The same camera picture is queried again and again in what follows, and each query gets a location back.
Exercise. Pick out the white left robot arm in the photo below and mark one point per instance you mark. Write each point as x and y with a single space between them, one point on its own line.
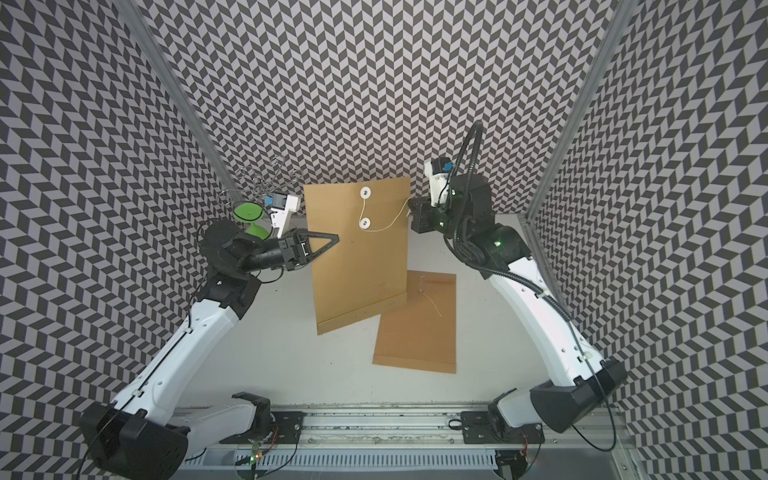
134 435

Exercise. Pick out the chrome wire glass rack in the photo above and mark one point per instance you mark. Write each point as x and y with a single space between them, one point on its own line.
254 180

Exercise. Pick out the aluminium corner post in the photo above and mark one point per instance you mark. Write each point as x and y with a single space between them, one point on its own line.
134 20
606 49

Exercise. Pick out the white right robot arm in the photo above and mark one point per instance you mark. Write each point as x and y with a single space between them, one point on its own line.
579 377

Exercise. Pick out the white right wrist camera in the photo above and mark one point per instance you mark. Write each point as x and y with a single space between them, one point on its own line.
438 172

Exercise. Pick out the green plastic wine glass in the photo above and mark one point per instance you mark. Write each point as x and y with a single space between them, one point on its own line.
250 214

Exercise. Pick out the brown kraft file bag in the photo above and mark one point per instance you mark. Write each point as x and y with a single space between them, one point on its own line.
421 335

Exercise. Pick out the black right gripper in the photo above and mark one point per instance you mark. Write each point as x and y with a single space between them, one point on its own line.
423 211

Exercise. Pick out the right aluminium corner post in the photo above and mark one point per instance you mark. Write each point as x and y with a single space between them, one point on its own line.
606 49

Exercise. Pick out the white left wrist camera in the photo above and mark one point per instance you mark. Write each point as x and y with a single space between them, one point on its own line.
281 206

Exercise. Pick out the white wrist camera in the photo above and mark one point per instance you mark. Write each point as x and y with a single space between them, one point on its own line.
438 172
281 206

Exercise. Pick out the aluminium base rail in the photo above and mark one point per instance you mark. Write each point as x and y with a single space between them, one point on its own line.
441 438

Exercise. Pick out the left aluminium corner post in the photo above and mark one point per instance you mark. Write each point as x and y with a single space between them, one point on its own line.
134 20

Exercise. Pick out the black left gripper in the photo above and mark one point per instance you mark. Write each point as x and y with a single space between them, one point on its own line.
296 246

